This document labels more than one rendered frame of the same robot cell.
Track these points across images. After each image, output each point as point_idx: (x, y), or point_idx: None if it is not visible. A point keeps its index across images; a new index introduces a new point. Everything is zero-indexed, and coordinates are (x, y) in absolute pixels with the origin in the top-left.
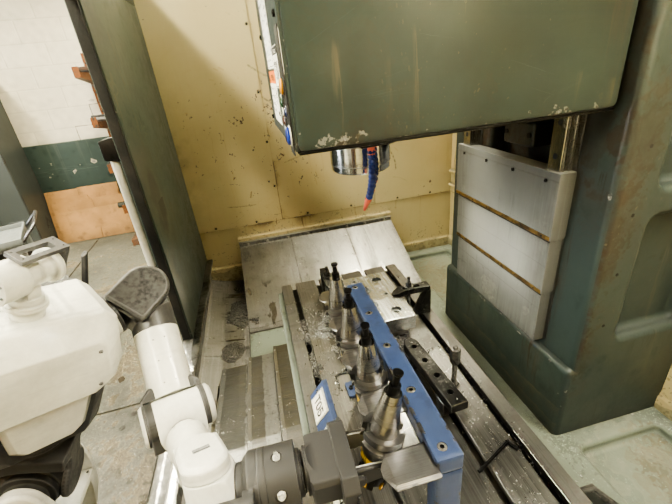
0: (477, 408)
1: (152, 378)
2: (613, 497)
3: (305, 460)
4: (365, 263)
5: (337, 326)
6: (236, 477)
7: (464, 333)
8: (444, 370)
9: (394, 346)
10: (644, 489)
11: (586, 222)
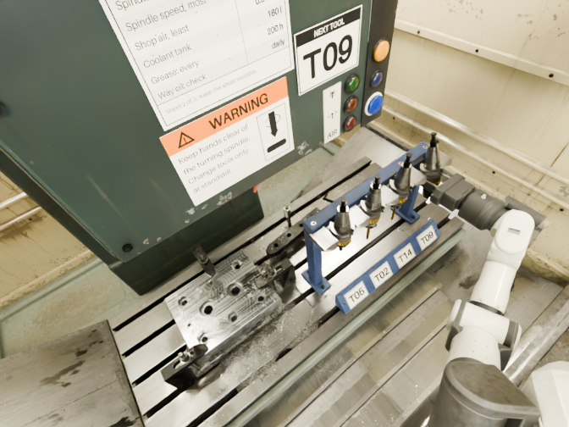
0: (306, 213)
1: (496, 348)
2: (293, 196)
3: (470, 190)
4: (40, 407)
5: (366, 219)
6: (504, 211)
7: (175, 273)
8: (278, 235)
9: (372, 178)
10: (279, 189)
11: None
